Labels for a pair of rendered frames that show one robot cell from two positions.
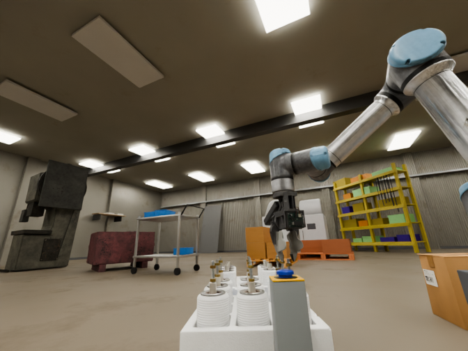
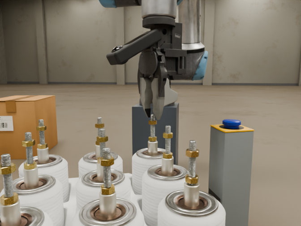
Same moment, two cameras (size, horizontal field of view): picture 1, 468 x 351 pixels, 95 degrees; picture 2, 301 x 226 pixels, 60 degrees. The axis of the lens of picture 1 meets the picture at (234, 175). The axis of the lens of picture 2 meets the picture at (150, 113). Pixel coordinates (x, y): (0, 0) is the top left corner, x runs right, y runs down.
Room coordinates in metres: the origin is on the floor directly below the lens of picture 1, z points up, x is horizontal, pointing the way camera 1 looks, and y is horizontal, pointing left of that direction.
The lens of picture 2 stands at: (0.87, 0.40, 0.44)
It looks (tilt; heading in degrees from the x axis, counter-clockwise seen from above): 9 degrees down; 255
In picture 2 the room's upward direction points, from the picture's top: straight up
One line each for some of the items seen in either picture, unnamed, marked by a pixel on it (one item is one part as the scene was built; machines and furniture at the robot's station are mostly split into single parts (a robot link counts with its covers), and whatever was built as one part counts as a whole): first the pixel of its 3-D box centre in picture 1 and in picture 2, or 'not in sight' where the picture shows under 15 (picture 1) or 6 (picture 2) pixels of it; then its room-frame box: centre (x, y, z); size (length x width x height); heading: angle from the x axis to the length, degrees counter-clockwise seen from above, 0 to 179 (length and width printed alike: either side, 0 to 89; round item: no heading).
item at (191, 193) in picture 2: (212, 288); (191, 194); (0.73, 0.08, 0.26); 0.02 x 0.02 x 0.03
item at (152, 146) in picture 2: not in sight; (152, 148); (0.72, -0.16, 0.26); 0.02 x 0.02 x 0.03
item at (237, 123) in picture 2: (285, 274); (231, 124); (0.55, -0.11, 0.32); 0.04 x 0.04 x 0.02
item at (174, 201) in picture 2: (212, 293); (191, 202); (0.73, 0.08, 0.25); 0.08 x 0.08 x 0.01
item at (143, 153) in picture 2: not in sight; (152, 153); (0.72, -0.16, 0.25); 0.08 x 0.08 x 0.01
